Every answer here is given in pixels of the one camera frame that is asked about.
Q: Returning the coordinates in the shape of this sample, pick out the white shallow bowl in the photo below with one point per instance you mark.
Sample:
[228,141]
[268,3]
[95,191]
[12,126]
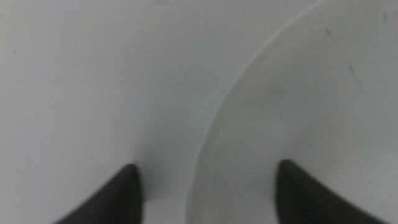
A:
[311,93]

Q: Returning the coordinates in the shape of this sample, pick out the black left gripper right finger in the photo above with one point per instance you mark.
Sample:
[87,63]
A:
[306,196]

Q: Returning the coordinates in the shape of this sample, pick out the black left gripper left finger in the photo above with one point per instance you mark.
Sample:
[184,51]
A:
[116,199]

